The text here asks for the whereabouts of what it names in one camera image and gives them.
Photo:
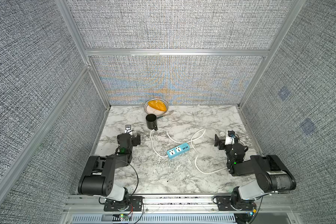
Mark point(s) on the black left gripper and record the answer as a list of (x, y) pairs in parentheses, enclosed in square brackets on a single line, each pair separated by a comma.
[(136, 139)]

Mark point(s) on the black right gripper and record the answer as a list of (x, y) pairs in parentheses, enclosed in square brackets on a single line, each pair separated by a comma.
[(219, 141)]

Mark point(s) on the teal power strip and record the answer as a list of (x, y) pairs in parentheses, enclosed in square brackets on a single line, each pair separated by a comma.
[(179, 150)]

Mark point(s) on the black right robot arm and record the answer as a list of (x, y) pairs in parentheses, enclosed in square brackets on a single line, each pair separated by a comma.
[(271, 174)]

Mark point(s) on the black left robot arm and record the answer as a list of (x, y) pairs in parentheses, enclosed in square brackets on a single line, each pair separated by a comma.
[(97, 178)]

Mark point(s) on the black cup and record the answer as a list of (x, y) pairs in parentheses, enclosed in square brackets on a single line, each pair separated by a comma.
[(151, 121)]

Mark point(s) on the patterned white bowl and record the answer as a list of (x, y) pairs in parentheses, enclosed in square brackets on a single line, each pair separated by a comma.
[(150, 110)]

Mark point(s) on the orange food piece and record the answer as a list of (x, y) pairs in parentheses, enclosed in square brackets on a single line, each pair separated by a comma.
[(157, 105)]

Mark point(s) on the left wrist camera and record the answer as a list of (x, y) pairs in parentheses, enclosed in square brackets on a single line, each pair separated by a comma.
[(128, 129)]

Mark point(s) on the green handled fork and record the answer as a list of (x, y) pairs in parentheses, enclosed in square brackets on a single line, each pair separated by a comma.
[(165, 115)]

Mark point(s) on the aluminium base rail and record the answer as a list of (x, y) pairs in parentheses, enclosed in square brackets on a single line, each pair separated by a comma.
[(181, 209)]

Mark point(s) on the aluminium enclosure frame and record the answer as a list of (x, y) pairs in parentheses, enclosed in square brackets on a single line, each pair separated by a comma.
[(43, 62)]

